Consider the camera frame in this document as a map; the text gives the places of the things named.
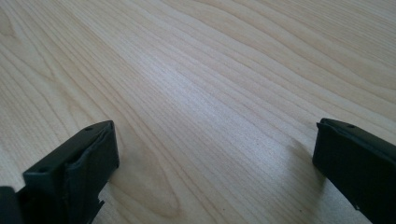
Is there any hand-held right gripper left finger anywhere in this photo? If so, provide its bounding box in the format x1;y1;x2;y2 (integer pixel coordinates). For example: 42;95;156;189
17;119;120;224

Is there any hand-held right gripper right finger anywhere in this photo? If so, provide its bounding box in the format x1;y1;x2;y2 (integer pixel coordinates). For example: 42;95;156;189
312;118;396;224

